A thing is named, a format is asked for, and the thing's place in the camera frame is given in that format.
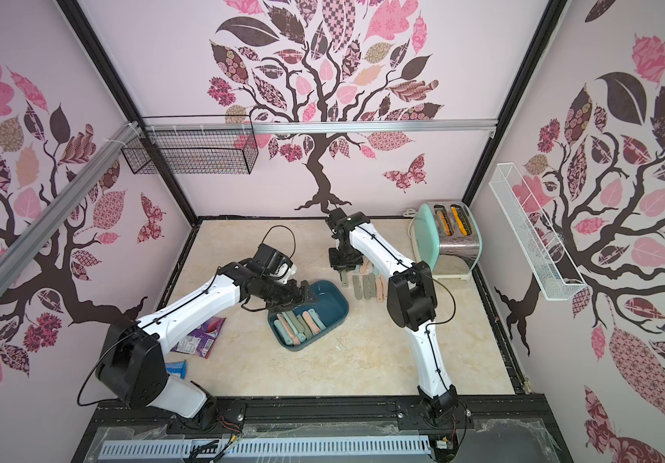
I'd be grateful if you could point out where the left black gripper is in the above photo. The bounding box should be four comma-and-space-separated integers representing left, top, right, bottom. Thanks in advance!
256, 275, 316, 314

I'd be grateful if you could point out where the green fruit knife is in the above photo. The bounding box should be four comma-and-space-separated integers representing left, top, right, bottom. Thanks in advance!
353, 275, 363, 300
362, 274, 377, 299

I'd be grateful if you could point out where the teal plastic storage box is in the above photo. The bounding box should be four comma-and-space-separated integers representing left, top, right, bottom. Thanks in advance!
268, 280, 350, 351

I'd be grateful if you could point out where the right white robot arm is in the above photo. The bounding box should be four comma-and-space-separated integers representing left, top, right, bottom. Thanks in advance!
326, 208, 459, 420

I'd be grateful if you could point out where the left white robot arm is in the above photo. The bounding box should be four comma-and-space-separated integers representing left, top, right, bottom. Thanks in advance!
94, 262, 314, 419

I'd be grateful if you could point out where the purple snack packet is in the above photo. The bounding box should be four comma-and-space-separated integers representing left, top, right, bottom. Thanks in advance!
171, 316, 225, 359

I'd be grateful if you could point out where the mint green toaster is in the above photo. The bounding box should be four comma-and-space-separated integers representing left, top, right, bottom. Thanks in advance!
408, 200, 483, 280

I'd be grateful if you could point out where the blue snack packet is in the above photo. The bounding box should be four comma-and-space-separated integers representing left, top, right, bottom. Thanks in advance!
166, 360, 188, 379

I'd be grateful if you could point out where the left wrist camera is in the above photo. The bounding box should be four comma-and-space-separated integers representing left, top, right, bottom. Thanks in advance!
250, 243, 296, 280

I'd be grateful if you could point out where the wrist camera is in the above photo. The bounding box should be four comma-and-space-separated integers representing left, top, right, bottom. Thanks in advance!
326, 208, 364, 240
250, 243, 296, 280

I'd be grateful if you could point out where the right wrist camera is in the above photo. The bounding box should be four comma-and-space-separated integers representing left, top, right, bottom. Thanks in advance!
326, 208, 364, 240

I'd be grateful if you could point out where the black wire basket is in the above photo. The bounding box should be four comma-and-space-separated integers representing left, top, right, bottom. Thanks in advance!
121, 113, 260, 175

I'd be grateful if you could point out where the white slotted cable duct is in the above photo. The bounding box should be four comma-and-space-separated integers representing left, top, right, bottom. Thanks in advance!
94, 435, 432, 462

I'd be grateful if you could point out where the white wire shelf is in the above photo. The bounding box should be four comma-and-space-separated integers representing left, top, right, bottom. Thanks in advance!
489, 163, 588, 301

